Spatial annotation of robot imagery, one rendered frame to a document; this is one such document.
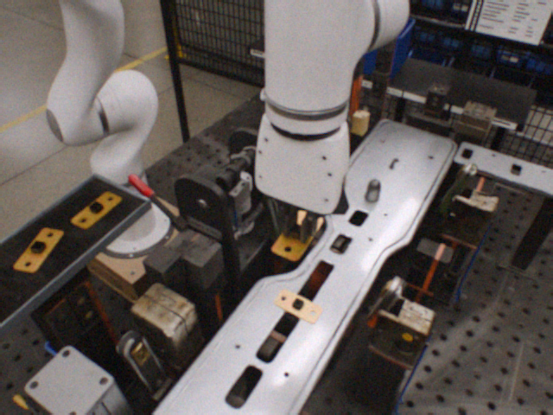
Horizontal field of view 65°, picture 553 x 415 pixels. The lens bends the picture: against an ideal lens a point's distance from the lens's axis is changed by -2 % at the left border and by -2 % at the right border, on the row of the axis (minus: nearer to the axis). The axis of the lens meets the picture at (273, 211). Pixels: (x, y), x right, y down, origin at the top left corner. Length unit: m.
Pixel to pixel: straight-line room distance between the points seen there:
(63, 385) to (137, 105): 0.58
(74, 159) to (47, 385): 2.41
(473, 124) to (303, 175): 0.85
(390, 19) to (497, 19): 1.05
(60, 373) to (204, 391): 0.21
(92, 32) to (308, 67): 0.51
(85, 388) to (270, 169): 0.38
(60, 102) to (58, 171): 2.01
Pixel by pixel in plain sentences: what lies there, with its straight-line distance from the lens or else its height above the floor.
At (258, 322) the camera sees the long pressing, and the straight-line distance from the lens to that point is 0.79.
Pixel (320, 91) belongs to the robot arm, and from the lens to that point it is 0.41.
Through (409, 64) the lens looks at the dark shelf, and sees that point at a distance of 1.54.
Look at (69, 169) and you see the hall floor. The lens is 2.94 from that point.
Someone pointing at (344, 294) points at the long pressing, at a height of 1.00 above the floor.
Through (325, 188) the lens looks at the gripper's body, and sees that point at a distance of 0.48.
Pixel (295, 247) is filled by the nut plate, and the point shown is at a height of 1.25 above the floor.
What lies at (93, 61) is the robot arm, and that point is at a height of 1.32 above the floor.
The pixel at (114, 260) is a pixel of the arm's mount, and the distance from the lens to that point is 1.18.
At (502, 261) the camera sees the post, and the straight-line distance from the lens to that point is 1.41.
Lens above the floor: 1.67
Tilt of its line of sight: 44 degrees down
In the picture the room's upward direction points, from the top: straight up
